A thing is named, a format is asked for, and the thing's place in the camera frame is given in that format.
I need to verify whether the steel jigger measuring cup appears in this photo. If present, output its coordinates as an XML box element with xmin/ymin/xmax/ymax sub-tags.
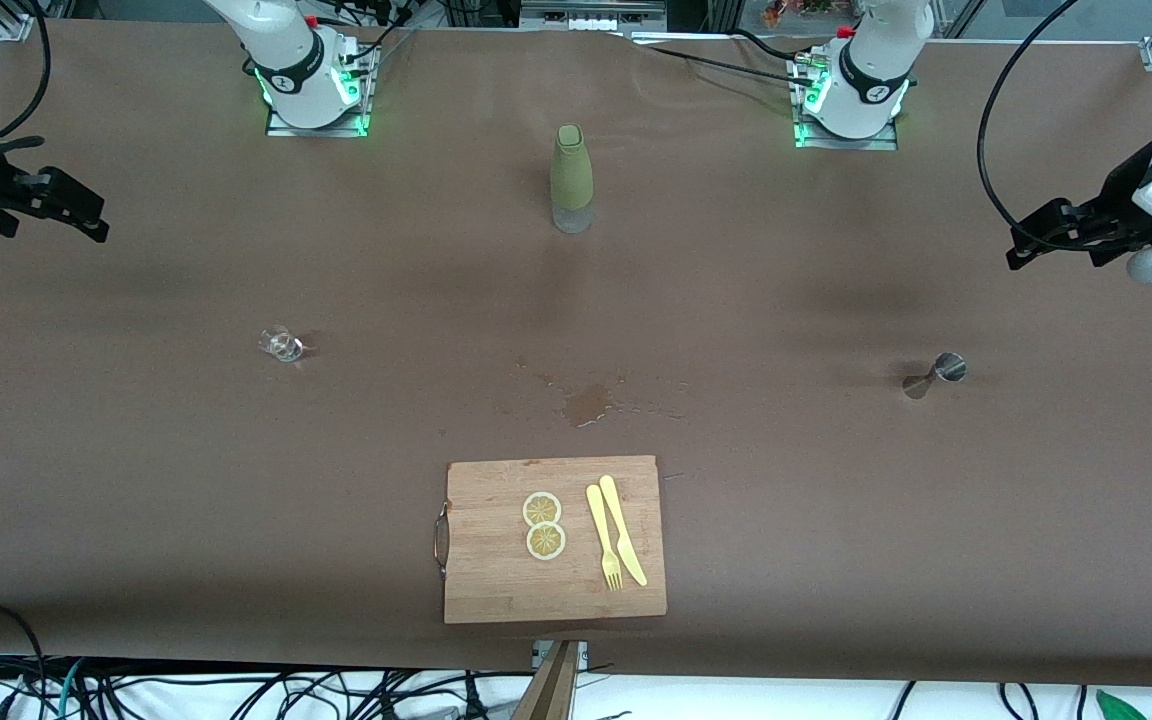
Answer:
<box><xmin>902</xmin><ymin>352</ymin><xmax>967</xmax><ymax>400</ymax></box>

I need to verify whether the clear glass shaker cup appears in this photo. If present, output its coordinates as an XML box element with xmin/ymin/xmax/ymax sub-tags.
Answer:
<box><xmin>258</xmin><ymin>325</ymin><xmax>305</xmax><ymax>363</ymax></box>

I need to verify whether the brown paper table cover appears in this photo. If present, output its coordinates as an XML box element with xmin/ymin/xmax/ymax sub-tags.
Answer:
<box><xmin>0</xmin><ymin>18</ymin><xmax>1152</xmax><ymax>691</ymax></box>

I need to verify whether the green sleeved glass bottle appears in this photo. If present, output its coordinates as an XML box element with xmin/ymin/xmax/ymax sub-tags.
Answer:
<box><xmin>550</xmin><ymin>124</ymin><xmax>597</xmax><ymax>235</ymax></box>

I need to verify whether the yellow plastic knife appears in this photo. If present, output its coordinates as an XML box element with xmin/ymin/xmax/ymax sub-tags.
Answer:
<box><xmin>599</xmin><ymin>475</ymin><xmax>649</xmax><ymax>587</ymax></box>

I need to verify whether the yellow plastic fork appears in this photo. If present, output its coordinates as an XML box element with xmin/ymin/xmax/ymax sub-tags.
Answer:
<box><xmin>586</xmin><ymin>484</ymin><xmax>624</xmax><ymax>592</ymax></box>

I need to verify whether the wooden cutting board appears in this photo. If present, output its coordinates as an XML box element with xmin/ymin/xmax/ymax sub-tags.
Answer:
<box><xmin>434</xmin><ymin>455</ymin><xmax>668</xmax><ymax>625</ymax></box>

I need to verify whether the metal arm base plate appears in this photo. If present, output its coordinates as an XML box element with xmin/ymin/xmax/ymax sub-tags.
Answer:
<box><xmin>793</xmin><ymin>50</ymin><xmax>902</xmax><ymax>151</ymax></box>
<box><xmin>266</xmin><ymin>40</ymin><xmax>379</xmax><ymax>138</ymax></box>

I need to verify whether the black base power cable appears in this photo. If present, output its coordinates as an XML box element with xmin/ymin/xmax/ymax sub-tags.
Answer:
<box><xmin>624</xmin><ymin>36</ymin><xmax>822</xmax><ymax>91</ymax></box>

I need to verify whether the teal floor cable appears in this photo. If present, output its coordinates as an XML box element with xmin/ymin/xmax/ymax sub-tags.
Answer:
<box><xmin>54</xmin><ymin>658</ymin><xmax>87</xmax><ymax>720</ymax></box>

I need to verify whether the wooden post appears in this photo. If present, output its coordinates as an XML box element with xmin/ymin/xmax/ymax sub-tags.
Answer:
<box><xmin>514</xmin><ymin>640</ymin><xmax>582</xmax><ymax>720</ymax></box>

